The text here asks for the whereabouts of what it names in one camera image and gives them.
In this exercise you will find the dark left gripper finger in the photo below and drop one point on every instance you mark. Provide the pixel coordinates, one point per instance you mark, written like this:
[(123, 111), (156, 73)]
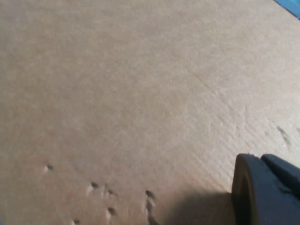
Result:
[(264, 199)]

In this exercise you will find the blue panel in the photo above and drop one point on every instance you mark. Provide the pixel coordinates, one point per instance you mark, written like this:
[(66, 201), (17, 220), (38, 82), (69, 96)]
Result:
[(293, 4)]

